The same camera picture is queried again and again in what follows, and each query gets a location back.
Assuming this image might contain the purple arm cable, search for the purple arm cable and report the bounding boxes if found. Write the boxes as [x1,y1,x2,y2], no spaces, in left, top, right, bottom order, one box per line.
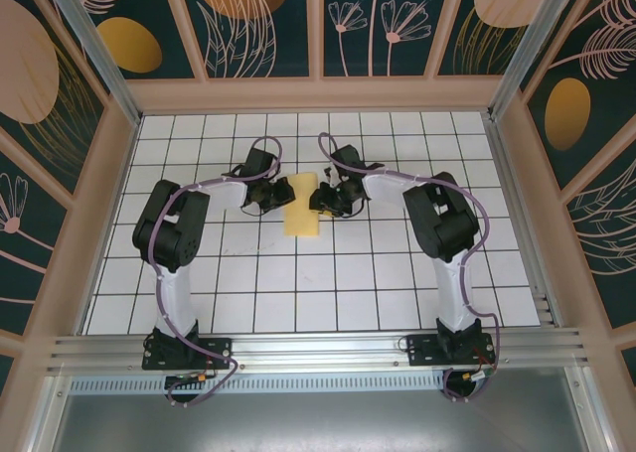
[156,137,285,408]
[317,132,501,403]

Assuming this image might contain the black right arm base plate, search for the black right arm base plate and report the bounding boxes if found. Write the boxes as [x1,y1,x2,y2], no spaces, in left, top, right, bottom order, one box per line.
[405,333,498,368]

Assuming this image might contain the aluminium side rail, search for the aluminium side rail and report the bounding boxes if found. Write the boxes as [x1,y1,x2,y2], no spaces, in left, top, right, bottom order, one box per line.
[482,113,565,328]

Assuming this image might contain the grey metal sheet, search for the grey metal sheet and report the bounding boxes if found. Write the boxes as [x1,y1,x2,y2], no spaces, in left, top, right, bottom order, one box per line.
[29,372,612,452]

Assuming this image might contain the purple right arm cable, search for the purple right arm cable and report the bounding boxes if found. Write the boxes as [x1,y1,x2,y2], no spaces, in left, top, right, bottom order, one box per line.
[317,132,501,403]

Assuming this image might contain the aluminium frame post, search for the aluminium frame post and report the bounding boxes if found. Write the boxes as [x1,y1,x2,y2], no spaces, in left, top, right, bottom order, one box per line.
[40,0,145,127]
[486,0,586,122]

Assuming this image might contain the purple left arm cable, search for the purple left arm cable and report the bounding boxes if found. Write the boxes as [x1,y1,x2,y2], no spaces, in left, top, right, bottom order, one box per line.
[156,137,285,408]

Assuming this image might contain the yellow square paper sheet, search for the yellow square paper sheet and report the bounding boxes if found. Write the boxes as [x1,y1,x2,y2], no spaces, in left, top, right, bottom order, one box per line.
[282,172,322,238]

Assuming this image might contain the grey slotted cable duct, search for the grey slotted cable duct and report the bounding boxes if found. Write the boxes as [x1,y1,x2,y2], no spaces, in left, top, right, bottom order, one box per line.
[69,370,448,394]

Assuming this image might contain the aluminium mounting rail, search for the aluminium mounting rail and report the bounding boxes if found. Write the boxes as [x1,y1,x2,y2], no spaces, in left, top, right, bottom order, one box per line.
[47,325,590,374]

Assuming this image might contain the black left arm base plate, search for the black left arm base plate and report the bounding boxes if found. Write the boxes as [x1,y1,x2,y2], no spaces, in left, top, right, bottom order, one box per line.
[141,336,235,372]

